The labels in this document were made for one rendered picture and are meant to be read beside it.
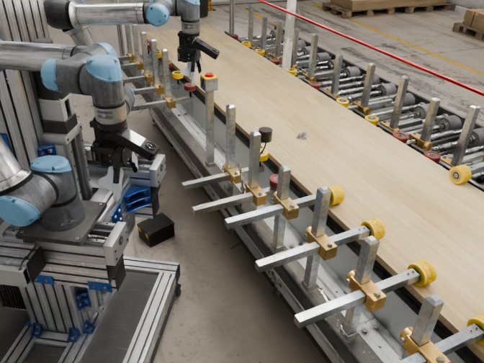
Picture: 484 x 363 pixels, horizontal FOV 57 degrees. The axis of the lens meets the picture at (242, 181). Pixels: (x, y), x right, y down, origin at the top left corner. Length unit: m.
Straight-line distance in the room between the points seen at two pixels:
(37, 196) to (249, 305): 1.57
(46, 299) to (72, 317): 0.15
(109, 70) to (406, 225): 1.30
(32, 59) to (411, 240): 1.42
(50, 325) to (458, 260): 1.79
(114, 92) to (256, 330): 1.76
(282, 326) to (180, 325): 0.56
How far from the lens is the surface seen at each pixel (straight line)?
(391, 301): 1.77
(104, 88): 1.08
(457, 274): 1.75
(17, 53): 1.36
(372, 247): 1.39
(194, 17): 1.86
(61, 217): 1.57
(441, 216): 2.01
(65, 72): 1.13
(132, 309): 2.41
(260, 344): 2.50
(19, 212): 1.42
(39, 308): 2.30
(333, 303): 1.42
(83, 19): 1.81
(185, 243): 3.05
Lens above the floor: 2.00
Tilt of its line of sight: 33 degrees down
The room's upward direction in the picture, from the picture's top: 2 degrees clockwise
